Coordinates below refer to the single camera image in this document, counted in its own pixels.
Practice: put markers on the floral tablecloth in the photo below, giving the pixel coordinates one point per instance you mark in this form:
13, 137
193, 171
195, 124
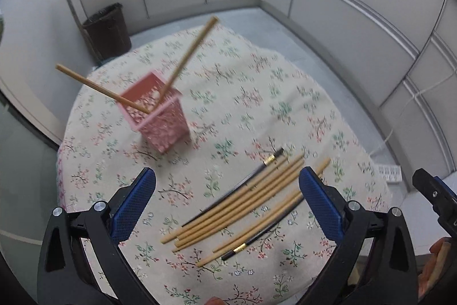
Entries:
250, 94

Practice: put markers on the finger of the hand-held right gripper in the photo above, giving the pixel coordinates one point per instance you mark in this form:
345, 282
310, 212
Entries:
437, 192

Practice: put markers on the person's right hand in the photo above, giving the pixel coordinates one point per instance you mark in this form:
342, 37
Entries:
426, 278

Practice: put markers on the white power strip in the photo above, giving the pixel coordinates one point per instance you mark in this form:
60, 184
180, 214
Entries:
391, 172

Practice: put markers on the wooden chopstick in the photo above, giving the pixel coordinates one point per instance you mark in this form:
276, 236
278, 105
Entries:
192, 47
92, 85

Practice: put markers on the pink perforated utensil holder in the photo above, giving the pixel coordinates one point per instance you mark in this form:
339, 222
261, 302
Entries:
167, 128

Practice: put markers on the frosted glass sliding door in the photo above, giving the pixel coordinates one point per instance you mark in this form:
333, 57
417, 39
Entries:
21, 162

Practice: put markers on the row of wooden chopsticks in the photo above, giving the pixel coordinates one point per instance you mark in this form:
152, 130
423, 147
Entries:
232, 205

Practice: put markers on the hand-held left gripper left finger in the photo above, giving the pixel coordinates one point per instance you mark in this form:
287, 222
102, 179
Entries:
139, 197

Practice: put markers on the black chopstick with gold band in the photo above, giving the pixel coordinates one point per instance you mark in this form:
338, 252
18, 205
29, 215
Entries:
275, 155
257, 237

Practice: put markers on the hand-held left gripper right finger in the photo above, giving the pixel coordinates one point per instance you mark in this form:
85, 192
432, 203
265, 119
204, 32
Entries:
317, 201

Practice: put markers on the dark brown trash bin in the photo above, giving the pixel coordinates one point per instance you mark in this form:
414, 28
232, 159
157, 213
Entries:
107, 37

